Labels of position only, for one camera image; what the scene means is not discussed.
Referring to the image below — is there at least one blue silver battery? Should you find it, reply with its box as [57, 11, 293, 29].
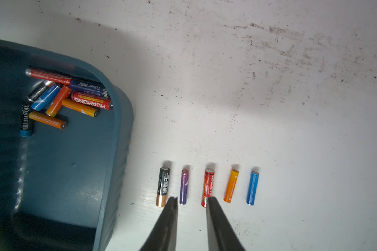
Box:
[31, 83, 62, 111]

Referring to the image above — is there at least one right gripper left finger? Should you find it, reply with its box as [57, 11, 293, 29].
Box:
[140, 197, 179, 251]

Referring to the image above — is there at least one black Tianqiu battery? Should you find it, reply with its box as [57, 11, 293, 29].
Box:
[20, 102, 33, 138]

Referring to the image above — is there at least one orange slim battery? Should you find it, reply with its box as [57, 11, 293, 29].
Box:
[29, 111, 68, 130]

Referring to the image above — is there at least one black orange battery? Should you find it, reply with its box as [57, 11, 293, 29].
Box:
[156, 167, 170, 208]

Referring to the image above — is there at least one long red battery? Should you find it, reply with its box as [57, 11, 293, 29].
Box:
[25, 68, 73, 85]

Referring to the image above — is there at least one teal plastic storage box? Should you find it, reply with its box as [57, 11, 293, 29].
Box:
[0, 40, 134, 251]

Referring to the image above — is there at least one silver black battery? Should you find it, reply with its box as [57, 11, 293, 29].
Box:
[27, 80, 54, 104]

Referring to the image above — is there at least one light blue slim battery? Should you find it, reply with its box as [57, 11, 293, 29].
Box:
[247, 171, 259, 206]

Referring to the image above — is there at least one dark blue battery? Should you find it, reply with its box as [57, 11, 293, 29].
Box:
[69, 78, 110, 98]

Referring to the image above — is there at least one orange battery in box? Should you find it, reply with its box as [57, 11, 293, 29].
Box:
[46, 85, 72, 117]

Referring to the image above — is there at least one red yellow Huahong battery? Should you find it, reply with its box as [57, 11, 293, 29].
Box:
[71, 91, 113, 110]

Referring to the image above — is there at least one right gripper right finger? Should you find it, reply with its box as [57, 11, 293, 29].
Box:
[206, 197, 245, 251]

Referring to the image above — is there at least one purple battery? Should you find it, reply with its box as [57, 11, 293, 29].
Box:
[179, 169, 190, 205]

